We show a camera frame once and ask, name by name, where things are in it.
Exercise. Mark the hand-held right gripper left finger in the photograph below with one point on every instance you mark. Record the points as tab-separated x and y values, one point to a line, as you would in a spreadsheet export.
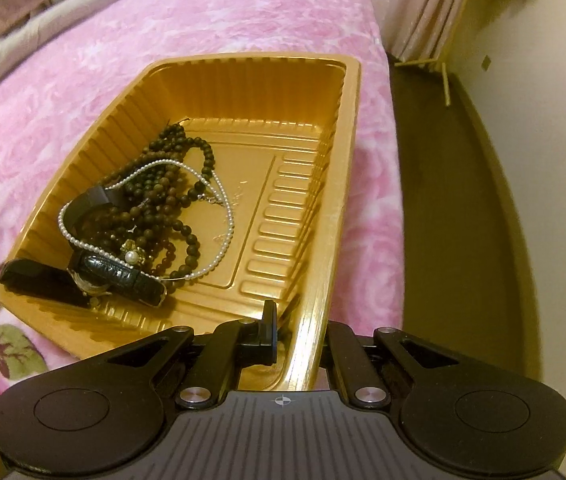
269	335

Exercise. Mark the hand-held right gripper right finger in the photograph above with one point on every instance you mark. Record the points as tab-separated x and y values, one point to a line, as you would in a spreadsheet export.
340	352

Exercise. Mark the pearl brooch with red beads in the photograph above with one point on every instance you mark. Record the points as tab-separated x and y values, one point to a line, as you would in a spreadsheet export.
133	256

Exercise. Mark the yellow plastic tray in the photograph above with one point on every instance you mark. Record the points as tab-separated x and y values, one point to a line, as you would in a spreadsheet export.
273	135

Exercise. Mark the black wristwatch dark dial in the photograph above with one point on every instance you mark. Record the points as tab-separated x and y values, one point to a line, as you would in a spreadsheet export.
90	197

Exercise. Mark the black cylindrical tube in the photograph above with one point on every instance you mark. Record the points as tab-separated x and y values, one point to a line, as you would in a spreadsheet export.
33	277

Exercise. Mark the pink pleated curtain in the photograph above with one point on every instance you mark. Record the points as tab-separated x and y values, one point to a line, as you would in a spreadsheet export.
428	10

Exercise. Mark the mauve pillow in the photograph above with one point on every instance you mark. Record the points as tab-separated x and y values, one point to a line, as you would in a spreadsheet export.
8	20

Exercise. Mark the wooden stick frame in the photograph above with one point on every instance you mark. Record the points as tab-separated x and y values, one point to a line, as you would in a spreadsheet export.
445	85

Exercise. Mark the wall socket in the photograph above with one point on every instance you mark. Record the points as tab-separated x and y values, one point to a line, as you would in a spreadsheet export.
487	63

